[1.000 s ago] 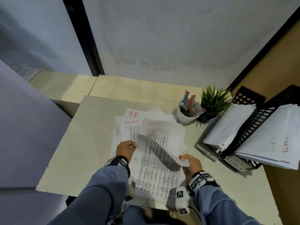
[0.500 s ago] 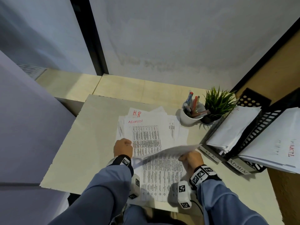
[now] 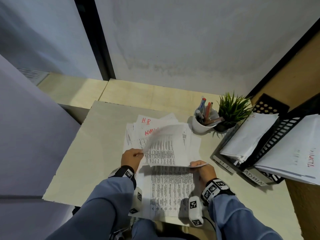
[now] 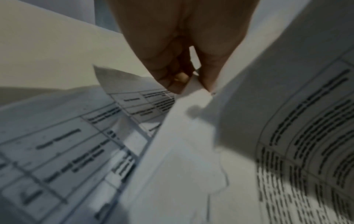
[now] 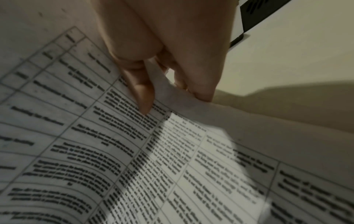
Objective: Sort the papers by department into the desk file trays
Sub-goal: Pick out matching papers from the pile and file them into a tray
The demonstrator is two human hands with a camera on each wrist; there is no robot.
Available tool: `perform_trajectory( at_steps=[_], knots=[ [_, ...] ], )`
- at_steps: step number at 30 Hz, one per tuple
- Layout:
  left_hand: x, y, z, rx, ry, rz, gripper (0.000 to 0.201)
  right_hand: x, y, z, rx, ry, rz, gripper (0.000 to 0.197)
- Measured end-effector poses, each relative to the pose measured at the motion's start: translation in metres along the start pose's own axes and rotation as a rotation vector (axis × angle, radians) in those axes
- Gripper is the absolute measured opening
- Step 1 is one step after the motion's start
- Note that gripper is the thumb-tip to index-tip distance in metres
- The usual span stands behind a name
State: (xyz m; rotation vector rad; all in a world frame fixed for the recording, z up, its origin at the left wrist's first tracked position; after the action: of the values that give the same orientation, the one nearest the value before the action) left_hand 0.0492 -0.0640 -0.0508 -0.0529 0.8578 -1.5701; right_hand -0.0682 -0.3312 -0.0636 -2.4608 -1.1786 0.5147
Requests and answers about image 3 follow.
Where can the person's right hand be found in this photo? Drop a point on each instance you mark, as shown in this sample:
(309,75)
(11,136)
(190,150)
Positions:
(206,172)

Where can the person's left hand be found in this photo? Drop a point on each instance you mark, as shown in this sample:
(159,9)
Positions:
(131,159)

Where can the printed paper sheet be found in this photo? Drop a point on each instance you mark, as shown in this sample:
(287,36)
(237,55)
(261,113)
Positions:
(165,147)
(250,137)
(290,154)

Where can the pile of printed papers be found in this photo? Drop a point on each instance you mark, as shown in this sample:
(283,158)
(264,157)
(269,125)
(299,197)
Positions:
(172,192)

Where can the person's right forearm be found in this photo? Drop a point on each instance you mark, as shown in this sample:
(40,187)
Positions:
(240,219)

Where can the person's left forearm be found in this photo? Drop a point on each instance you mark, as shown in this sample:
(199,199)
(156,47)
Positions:
(100,209)

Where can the black left wrist band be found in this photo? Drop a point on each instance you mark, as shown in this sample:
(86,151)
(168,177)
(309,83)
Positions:
(125,172)

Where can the black wrist band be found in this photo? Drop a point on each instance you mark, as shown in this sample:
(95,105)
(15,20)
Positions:
(216,189)
(125,172)

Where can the black right wrist band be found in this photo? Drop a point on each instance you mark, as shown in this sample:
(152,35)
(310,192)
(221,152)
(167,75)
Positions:
(216,189)

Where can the beige table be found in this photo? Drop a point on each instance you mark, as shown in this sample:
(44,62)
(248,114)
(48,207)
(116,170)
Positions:
(90,152)

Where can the white pen cup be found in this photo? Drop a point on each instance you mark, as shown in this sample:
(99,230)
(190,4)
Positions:
(200,127)

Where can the brown pen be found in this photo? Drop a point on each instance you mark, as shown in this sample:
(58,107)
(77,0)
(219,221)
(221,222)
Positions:
(215,120)

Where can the orange pen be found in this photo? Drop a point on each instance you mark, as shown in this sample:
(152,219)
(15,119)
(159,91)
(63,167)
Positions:
(208,109)

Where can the blue marker with red cap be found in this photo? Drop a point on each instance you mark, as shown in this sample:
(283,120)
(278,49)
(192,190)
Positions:
(202,104)

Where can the green potted plant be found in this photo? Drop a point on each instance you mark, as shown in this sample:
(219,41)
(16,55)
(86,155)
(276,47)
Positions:
(233,109)

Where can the grey partition panel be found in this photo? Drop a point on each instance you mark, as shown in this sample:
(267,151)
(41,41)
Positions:
(32,137)

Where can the grey vent grille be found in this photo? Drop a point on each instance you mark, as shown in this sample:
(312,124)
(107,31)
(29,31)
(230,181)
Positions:
(33,74)

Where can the black corner trim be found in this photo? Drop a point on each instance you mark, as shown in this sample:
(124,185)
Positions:
(282,57)

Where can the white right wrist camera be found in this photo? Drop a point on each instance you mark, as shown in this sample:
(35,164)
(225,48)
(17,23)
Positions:
(195,211)

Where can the black wall post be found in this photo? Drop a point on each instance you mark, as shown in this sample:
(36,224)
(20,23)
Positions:
(95,37)

